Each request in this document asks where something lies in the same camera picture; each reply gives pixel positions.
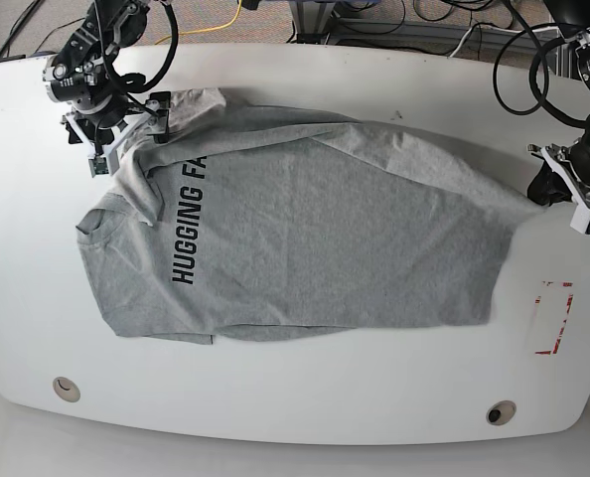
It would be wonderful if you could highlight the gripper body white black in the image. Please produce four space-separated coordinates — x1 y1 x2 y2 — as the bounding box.
527 117 590 209
62 97 158 175

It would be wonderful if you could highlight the grey t-shirt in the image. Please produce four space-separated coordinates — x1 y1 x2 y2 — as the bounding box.
77 88 540 345

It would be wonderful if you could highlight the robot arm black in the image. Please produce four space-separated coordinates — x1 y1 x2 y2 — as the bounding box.
43 1 180 176
492 1 590 237

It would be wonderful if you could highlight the red tape rectangle marking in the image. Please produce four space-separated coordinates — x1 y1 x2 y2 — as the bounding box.
527 281 574 356

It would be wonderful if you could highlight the yellow cable on floor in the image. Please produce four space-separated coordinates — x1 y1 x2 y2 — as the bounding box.
154 4 240 46

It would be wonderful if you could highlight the white cable on floor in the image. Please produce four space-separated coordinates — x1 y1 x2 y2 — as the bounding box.
447 24 554 59

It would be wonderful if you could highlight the aluminium frame stand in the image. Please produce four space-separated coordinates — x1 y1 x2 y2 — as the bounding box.
288 1 337 44

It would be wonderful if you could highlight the right table cable grommet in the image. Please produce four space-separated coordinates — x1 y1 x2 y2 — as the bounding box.
486 400 516 426

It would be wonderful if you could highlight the table cable grommet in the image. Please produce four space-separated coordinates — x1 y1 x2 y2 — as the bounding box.
53 377 80 403
486 400 516 426

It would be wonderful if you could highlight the left table cable grommet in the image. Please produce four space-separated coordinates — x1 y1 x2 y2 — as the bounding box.
53 377 80 403

